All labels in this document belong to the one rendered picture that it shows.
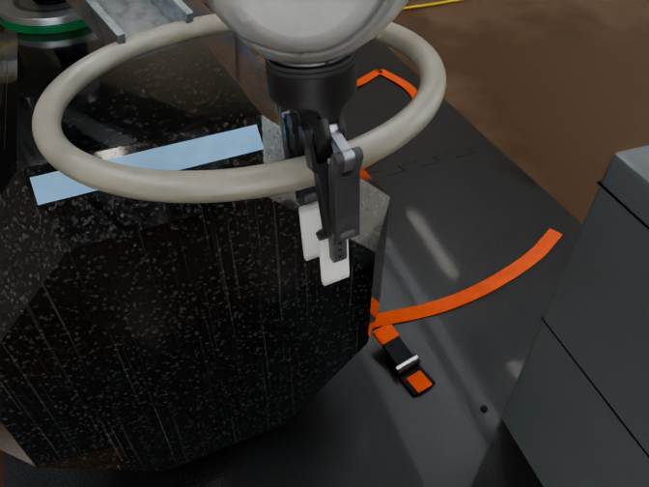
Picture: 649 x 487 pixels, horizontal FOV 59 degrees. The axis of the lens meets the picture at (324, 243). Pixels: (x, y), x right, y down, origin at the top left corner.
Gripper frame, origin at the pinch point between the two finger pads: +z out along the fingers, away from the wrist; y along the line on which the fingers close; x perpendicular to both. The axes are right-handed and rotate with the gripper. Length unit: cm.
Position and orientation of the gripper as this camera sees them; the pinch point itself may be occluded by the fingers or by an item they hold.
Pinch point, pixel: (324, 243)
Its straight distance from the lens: 59.1
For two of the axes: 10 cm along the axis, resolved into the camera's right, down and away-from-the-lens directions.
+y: -4.3, -5.5, 7.1
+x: -9.0, 3.2, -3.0
